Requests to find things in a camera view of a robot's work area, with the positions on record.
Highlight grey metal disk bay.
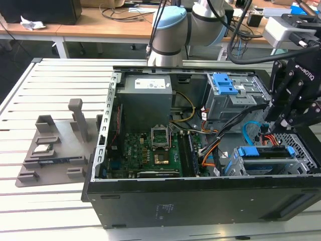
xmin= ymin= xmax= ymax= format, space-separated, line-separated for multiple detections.
xmin=222 ymin=145 xmax=314 ymax=176

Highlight black PC case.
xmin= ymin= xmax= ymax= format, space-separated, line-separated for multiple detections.
xmin=80 ymin=65 xmax=321 ymax=229

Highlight CPU socket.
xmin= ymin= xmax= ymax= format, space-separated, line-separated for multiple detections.
xmin=153 ymin=149 xmax=171 ymax=165

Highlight wooden desk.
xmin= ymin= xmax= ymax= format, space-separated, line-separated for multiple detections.
xmin=0 ymin=11 xmax=76 ymax=41
xmin=56 ymin=6 xmax=321 ymax=51

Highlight green motherboard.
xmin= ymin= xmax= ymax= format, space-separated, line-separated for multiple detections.
xmin=106 ymin=130 xmax=201 ymax=179

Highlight grey power supply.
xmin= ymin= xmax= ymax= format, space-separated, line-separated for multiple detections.
xmin=116 ymin=75 xmax=176 ymax=126

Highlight hard disk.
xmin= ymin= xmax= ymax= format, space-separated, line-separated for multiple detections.
xmin=224 ymin=145 xmax=295 ymax=176

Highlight grey flat tray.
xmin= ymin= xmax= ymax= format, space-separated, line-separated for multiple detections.
xmin=262 ymin=7 xmax=285 ymax=19

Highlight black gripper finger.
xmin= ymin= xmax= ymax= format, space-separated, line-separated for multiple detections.
xmin=277 ymin=100 xmax=321 ymax=133
xmin=265 ymin=60 xmax=295 ymax=133

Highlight crumpled white paper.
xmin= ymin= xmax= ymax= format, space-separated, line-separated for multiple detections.
xmin=20 ymin=15 xmax=47 ymax=31

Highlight black cable bundle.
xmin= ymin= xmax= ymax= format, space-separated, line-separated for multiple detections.
xmin=198 ymin=102 xmax=269 ymax=158

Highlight blue RAM stick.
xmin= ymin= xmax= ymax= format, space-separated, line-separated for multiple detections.
xmin=188 ymin=134 xmax=200 ymax=176

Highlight grey parts rack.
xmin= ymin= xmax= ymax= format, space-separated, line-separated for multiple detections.
xmin=14 ymin=98 xmax=103 ymax=189

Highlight blue wire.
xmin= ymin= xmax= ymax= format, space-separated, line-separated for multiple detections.
xmin=242 ymin=120 xmax=263 ymax=146

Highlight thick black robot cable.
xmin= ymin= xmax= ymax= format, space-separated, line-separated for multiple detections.
xmin=227 ymin=0 xmax=321 ymax=66

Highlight graphics card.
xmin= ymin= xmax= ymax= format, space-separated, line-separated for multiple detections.
xmin=130 ymin=169 xmax=180 ymax=178

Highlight blue plastic drive latch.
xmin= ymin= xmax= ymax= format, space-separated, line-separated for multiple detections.
xmin=212 ymin=72 xmax=238 ymax=96

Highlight black pen cup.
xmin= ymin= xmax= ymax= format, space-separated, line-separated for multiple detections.
xmin=247 ymin=12 xmax=264 ymax=28

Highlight yellow wires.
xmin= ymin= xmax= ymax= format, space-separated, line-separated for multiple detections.
xmin=170 ymin=91 xmax=196 ymax=123

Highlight grey metal drive cage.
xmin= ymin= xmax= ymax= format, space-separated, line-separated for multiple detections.
xmin=202 ymin=72 xmax=273 ymax=126

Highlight large black box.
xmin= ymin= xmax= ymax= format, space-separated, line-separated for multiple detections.
xmin=0 ymin=0 xmax=82 ymax=26

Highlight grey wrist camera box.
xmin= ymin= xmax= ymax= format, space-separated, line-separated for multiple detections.
xmin=263 ymin=16 xmax=305 ymax=50

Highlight metal socket cover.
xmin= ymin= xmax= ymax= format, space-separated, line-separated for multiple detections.
xmin=150 ymin=125 xmax=171 ymax=150

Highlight orange wire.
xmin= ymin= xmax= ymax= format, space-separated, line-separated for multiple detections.
xmin=201 ymin=147 xmax=223 ymax=168
xmin=260 ymin=133 xmax=285 ymax=147

